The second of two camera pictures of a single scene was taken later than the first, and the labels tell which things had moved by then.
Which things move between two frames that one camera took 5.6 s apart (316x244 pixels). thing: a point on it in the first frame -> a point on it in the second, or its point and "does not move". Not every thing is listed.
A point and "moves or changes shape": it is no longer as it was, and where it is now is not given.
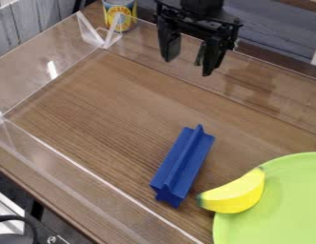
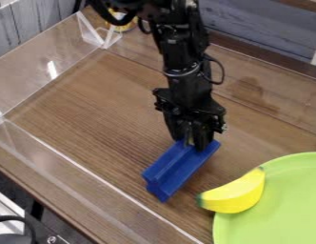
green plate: (285, 214) does not move
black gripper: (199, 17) -> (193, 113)
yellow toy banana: (234, 197) does not move
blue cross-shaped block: (171, 180) moves or changes shape
